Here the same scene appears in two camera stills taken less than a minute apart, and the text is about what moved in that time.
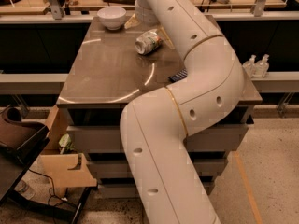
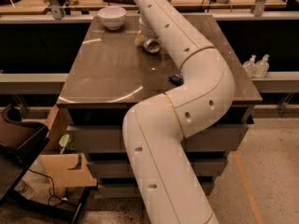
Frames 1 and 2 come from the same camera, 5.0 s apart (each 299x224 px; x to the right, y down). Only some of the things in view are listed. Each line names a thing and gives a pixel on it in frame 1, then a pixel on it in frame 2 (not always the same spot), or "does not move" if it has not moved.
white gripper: [142, 15] → [148, 29]
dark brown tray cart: [21, 144] does not move
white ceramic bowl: [112, 17] does not move
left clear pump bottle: [249, 66] does not move
